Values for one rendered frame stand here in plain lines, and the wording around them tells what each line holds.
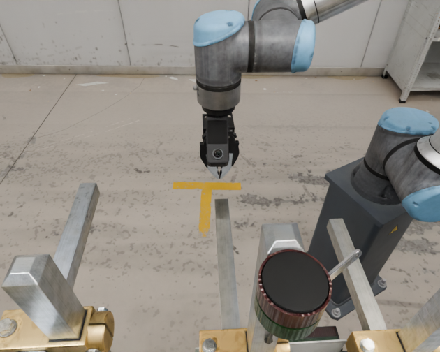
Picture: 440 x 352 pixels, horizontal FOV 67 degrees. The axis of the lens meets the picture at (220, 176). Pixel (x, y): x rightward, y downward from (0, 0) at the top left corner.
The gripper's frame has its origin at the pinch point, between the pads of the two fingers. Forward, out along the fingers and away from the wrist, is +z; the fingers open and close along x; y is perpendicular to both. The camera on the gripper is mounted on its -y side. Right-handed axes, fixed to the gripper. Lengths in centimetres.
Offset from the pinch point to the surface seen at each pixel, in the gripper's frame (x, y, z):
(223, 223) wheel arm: 0.3, -17.0, -3.3
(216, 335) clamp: 3.3, -39.2, -4.4
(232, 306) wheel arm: 0.2, -34.5, -3.3
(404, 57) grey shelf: -155, 178, 55
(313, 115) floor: -81, 146, 83
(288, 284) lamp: -2, -46, -32
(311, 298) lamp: -4, -47, -32
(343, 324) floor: -51, -6, 83
